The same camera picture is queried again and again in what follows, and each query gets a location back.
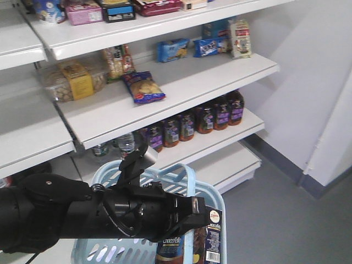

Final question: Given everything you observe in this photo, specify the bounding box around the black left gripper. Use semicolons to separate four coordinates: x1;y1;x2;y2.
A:
103;181;209;242

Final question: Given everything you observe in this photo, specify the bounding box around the light blue plastic basket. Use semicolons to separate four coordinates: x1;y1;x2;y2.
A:
71;164;227;263

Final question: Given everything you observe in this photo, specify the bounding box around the Chocofello cookie box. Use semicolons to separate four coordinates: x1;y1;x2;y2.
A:
155;206;222;264

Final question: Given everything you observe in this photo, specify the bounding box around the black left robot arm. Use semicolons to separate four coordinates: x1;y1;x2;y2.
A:
1;173;210;254

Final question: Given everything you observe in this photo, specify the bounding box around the blue chip cookie bag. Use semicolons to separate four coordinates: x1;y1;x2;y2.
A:
122;71;166;105

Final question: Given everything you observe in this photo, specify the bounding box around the white supermarket shelving unit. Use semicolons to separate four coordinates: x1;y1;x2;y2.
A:
1;1;281;180

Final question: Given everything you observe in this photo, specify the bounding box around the clear cookie tub yellow label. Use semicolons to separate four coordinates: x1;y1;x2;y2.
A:
38;59;108;102

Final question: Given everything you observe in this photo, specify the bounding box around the pink snack box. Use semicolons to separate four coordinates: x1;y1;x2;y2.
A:
65;1;103;26

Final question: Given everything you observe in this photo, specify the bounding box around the blue Oreo cup tub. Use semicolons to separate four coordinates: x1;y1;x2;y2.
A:
33;0;67;25

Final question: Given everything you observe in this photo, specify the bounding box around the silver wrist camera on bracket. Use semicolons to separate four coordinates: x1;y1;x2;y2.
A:
117;143;158;187

